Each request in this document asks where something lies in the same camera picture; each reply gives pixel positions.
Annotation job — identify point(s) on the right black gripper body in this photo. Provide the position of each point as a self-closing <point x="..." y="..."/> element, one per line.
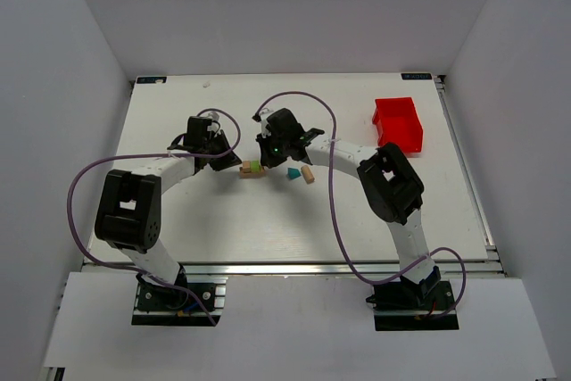
<point x="269" y="154"/>

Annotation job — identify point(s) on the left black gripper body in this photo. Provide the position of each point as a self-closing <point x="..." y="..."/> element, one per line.
<point x="219" y="153"/>

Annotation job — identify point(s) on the teal wooden triangle block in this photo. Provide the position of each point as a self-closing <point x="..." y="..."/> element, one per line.
<point x="293" y="173"/>

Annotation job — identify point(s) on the natural wooden arch block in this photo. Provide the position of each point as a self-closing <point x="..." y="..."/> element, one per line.
<point x="307" y="174"/>

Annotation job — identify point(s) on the green wooden cube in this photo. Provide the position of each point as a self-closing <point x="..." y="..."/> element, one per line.
<point x="255" y="166"/>

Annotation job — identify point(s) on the long natural wooden block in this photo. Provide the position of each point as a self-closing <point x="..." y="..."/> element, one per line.
<point x="252" y="174"/>

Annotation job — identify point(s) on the red plastic bin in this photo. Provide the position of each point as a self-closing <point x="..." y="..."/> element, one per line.
<point x="396" y="121"/>

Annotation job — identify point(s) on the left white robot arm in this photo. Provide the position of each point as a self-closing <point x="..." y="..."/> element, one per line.
<point x="129" y="214"/>

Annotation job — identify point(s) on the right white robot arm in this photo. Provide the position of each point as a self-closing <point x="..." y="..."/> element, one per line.
<point x="392" y="188"/>

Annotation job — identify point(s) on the blue label sticker left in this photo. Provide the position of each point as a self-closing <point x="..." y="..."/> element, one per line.
<point x="146" y="80"/>

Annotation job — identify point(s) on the blue label sticker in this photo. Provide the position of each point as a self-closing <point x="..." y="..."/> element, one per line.
<point x="416" y="76"/>
<point x="146" y="80"/>

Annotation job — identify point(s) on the blue label sticker right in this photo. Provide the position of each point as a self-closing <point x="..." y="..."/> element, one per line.
<point x="416" y="76"/>

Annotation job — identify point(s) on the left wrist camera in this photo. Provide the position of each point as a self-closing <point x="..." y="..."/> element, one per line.
<point x="214" y="127"/>

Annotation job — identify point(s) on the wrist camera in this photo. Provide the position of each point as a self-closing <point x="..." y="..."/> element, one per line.
<point x="262" y="117"/>
<point x="214" y="127"/>

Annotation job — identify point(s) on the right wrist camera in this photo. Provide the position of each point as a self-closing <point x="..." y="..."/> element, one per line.
<point x="262" y="117"/>

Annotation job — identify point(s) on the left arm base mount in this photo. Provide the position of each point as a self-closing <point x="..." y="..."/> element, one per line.
<point x="157" y="306"/>

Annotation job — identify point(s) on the aluminium table frame rail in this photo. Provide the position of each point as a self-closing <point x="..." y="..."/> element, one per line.
<point x="478" y="268"/>

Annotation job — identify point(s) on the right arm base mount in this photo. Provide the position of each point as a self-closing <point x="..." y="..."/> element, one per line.
<point x="396" y="309"/>

